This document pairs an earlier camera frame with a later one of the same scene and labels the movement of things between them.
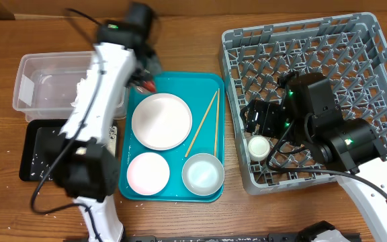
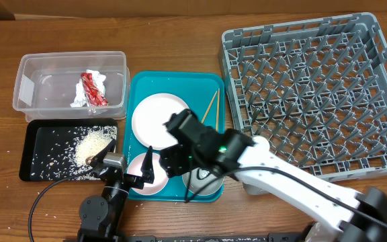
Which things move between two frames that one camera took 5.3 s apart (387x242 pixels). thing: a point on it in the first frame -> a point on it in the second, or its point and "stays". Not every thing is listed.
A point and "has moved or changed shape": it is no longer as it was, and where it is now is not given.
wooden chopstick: [217, 124] stays
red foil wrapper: [150, 85] has moved or changed shape
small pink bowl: [148, 173] stays
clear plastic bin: [46, 85] stays
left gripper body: [148, 69] -> [131, 181]
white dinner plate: [162, 122] stays
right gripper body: [252, 115] -> [172, 160]
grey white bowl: [203, 174] stays
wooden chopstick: [201, 124] stays
